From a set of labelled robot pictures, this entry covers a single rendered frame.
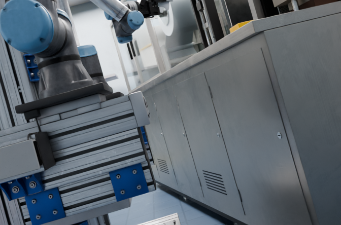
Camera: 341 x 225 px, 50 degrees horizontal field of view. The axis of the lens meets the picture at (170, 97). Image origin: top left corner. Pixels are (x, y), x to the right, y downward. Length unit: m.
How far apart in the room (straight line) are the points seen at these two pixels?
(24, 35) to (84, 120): 0.26
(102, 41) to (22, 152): 4.20
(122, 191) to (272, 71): 0.59
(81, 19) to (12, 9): 4.24
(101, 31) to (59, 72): 4.07
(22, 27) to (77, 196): 0.46
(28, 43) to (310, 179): 0.91
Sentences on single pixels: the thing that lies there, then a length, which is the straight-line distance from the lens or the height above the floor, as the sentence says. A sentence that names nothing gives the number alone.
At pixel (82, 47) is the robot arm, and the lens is 1.51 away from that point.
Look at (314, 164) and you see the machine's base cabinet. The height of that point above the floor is 0.41.
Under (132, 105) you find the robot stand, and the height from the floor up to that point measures 0.74.
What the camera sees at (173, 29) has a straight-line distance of 2.49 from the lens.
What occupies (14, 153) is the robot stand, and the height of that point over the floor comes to 0.71.
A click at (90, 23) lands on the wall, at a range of 5.10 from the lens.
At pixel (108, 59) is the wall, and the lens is 4.98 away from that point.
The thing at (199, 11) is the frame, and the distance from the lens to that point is 1.92.
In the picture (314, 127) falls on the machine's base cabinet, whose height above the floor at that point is 0.52.
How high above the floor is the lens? 0.72
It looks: 1 degrees up
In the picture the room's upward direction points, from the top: 16 degrees counter-clockwise
